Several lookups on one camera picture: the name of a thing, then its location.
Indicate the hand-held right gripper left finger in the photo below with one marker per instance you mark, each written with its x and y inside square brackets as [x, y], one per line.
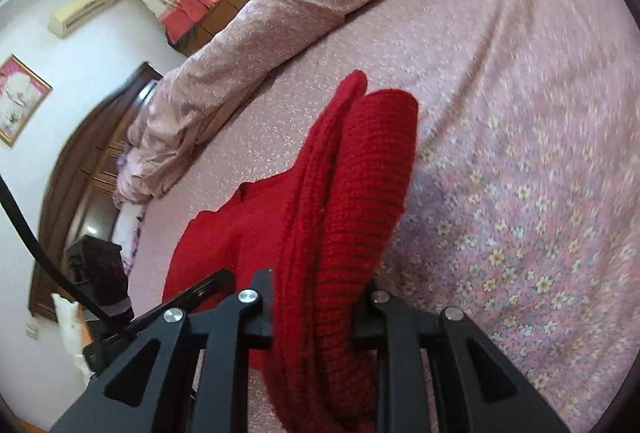
[260, 313]

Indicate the pink floral duvet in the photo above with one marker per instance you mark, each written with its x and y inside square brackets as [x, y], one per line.
[280, 13]

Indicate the dark wooden headboard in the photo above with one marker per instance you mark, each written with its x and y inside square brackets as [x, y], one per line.
[65, 193]

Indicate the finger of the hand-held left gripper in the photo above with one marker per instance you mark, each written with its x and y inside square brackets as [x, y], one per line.
[205, 288]

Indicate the white air conditioner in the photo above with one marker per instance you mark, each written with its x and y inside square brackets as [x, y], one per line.
[80, 10]

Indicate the white and purple pillow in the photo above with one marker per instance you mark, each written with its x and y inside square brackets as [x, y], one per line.
[130, 233]

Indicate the white cloth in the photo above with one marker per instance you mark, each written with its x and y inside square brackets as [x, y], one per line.
[67, 328]

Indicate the red knit cardigan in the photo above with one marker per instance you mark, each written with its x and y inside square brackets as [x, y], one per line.
[360, 213]

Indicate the framed wall picture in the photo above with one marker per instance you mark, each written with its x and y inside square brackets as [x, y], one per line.
[20, 98]

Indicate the white wall socket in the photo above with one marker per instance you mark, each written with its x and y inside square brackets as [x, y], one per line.
[32, 330]

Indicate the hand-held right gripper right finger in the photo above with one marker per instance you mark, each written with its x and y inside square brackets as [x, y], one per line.
[365, 323]

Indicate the bed with floral sheet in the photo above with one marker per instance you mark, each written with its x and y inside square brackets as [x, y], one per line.
[500, 163]

